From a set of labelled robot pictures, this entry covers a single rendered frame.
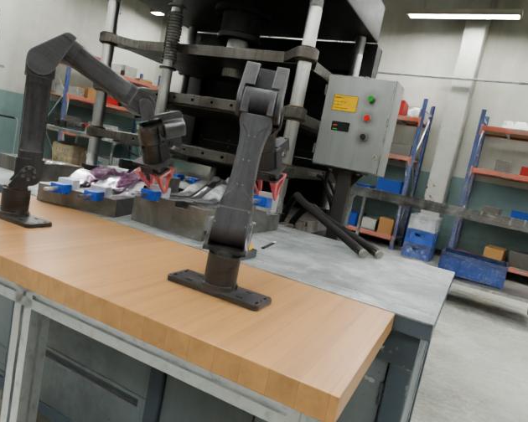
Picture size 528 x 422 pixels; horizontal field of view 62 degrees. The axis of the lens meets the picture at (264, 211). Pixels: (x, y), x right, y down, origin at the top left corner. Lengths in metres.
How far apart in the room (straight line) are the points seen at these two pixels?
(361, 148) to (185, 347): 1.43
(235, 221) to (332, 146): 1.22
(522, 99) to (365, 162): 5.98
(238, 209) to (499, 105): 7.11
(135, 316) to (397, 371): 0.60
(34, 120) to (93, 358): 0.77
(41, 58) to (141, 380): 0.92
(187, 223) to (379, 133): 1.00
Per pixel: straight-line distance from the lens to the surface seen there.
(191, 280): 0.86
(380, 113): 1.95
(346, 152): 1.96
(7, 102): 9.09
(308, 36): 1.98
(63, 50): 1.18
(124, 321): 0.73
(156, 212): 1.32
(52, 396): 1.77
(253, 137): 0.87
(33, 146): 1.19
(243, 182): 0.84
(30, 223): 1.15
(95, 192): 1.36
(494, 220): 4.51
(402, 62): 8.19
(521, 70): 7.88
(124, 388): 1.51
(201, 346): 0.65
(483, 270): 4.74
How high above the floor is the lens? 1.07
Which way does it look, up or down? 7 degrees down
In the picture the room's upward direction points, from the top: 11 degrees clockwise
